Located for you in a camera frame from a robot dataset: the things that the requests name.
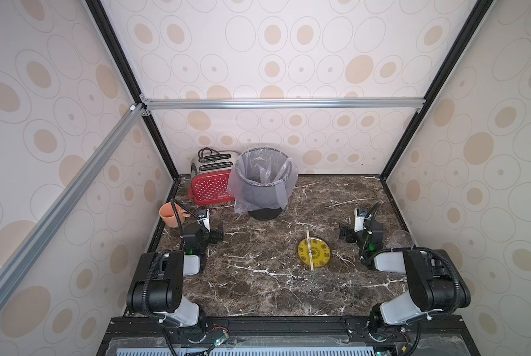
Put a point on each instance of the aluminium frame bar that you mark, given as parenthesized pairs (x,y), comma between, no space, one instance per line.
(18,265)
(307,103)

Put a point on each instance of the left aluminium frame bar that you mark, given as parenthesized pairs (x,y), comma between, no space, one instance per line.
(18,265)

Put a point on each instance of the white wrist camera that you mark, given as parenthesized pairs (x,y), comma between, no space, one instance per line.
(203,218)
(359,220)

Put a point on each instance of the yellow round plate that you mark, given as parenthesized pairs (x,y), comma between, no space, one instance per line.
(321,252)

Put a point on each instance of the left black corner post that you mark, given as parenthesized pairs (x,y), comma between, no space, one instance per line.
(120,59)

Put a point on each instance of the right black corner post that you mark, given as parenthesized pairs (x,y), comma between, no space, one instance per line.
(463,39)

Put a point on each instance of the black mesh trash bin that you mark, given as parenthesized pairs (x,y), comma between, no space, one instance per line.
(263,184)

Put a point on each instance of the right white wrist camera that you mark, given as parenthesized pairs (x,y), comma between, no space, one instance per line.
(359,220)

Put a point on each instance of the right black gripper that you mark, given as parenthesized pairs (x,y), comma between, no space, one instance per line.
(349,232)

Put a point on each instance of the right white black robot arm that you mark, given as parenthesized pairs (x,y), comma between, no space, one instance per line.
(434,285)

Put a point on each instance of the orange plastic cup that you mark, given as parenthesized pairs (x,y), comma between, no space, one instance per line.
(171,214)

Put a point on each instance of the disposable chopsticks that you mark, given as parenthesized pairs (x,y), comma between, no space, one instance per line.
(309,250)

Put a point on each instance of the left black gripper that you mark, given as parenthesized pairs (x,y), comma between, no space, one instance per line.
(213,233)

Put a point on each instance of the black corner post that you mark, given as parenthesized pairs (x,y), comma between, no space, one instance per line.
(463,39)
(120,59)

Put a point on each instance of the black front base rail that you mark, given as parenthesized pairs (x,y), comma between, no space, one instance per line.
(341,335)

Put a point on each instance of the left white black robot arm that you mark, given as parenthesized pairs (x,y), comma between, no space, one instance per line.
(156,290)

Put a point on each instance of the clear plastic bin liner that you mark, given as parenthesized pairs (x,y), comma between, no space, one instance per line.
(260,178)

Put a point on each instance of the back aluminium frame bar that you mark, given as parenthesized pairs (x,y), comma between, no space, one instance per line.
(307,103)

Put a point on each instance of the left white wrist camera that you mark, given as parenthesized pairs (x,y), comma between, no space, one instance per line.
(203,218)

